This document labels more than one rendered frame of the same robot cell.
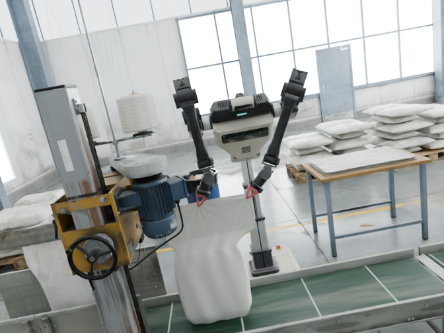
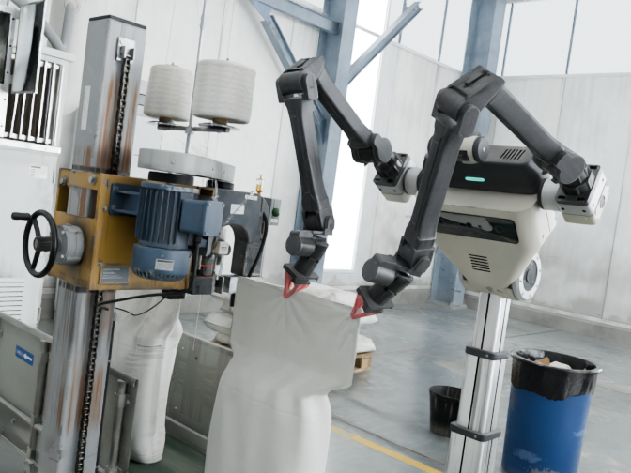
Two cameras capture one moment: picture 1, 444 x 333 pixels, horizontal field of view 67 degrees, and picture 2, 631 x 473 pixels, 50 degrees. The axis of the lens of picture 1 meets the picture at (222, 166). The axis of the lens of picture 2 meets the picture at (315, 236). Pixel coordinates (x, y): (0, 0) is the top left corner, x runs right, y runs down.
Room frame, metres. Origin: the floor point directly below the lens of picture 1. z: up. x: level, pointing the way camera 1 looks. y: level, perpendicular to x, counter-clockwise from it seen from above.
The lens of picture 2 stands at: (0.34, -1.19, 1.34)
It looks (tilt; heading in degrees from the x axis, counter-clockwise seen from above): 3 degrees down; 43
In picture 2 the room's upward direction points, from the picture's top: 8 degrees clockwise
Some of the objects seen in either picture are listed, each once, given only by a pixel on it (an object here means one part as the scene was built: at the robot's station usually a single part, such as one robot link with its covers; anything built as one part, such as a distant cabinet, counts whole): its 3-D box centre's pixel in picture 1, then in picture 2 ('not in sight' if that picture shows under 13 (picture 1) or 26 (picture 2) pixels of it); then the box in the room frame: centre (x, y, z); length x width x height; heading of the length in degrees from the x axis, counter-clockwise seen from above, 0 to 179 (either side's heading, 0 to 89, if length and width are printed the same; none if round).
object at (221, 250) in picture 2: not in sight; (220, 253); (1.65, 0.41, 1.14); 0.05 x 0.04 x 0.16; 1
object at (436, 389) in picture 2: not in sight; (449, 412); (4.08, 0.95, 0.13); 0.30 x 0.30 x 0.26
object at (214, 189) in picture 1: (203, 198); (546, 416); (4.00, 0.30, 0.32); 0.51 x 0.48 x 0.65; 1
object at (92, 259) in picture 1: (92, 258); (38, 243); (1.14, 0.53, 1.13); 0.18 x 0.11 x 0.18; 91
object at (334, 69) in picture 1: (336, 84); not in sight; (9.69, -3.63, 1.05); 1.00 x 0.10 x 2.10; 91
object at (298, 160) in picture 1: (311, 157); not in sight; (4.98, -1.38, 0.33); 0.66 x 0.43 x 0.13; 91
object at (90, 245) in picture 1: (98, 248); (65, 244); (1.21, 0.53, 1.14); 0.11 x 0.06 x 0.11; 91
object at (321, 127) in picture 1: (337, 124); not in sight; (5.41, -1.99, 0.69); 0.66 x 0.42 x 0.13; 88
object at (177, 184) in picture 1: (176, 190); (201, 221); (1.42, 0.22, 1.25); 0.10 x 0.08 x 0.12; 26
